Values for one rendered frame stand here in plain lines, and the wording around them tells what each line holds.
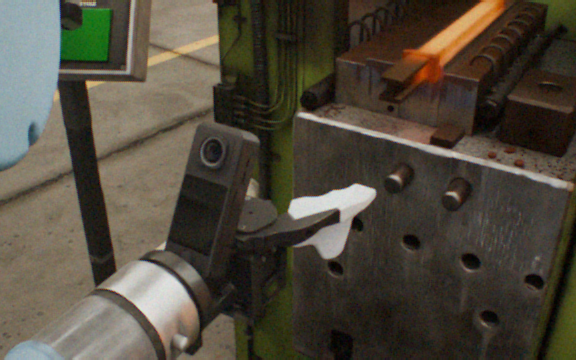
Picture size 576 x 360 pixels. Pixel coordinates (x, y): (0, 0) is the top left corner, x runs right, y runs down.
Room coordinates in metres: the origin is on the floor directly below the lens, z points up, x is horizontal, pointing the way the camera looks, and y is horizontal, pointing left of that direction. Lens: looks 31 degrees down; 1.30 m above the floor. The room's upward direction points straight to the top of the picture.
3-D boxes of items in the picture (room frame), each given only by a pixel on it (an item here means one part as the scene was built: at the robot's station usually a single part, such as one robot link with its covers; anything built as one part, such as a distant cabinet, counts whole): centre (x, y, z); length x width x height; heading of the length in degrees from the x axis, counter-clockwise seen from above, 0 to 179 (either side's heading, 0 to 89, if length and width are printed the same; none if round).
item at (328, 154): (0.98, -0.31, 0.69); 0.56 x 0.38 x 0.45; 149
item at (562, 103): (0.78, -0.34, 0.95); 0.12 x 0.08 x 0.06; 149
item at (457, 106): (1.00, -0.26, 0.96); 0.42 x 0.20 x 0.09; 149
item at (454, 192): (0.70, -0.21, 0.87); 0.04 x 0.03 x 0.03; 149
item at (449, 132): (0.76, -0.20, 0.92); 0.04 x 0.03 x 0.01; 146
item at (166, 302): (0.36, 0.10, 0.98); 0.08 x 0.05 x 0.08; 59
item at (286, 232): (0.45, 0.00, 1.00); 0.09 x 0.05 x 0.02; 113
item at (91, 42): (0.91, 0.29, 1.01); 0.07 x 0.05 x 0.07; 84
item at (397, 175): (0.74, -0.14, 0.87); 0.04 x 0.03 x 0.03; 149
